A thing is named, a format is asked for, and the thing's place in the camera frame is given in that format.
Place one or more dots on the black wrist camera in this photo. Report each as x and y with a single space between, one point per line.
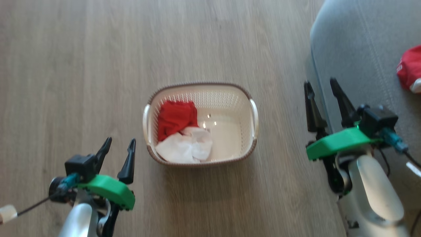
378 119
80 164

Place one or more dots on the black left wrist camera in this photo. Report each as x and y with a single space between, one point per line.
80 164

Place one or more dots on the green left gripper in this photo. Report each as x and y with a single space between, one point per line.
111 191

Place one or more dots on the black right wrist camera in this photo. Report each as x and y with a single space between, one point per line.
378 119

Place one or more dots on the plain red garment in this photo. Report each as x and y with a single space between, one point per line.
176 118

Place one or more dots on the cream plastic laundry basket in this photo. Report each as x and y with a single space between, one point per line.
230 138

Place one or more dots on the grey and yellow sofa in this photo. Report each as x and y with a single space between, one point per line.
361 49

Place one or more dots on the white garment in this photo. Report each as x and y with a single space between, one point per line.
184 146

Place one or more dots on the red shirt with white stripe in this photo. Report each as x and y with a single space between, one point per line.
411 67

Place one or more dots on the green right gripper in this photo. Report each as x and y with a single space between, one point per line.
338 143

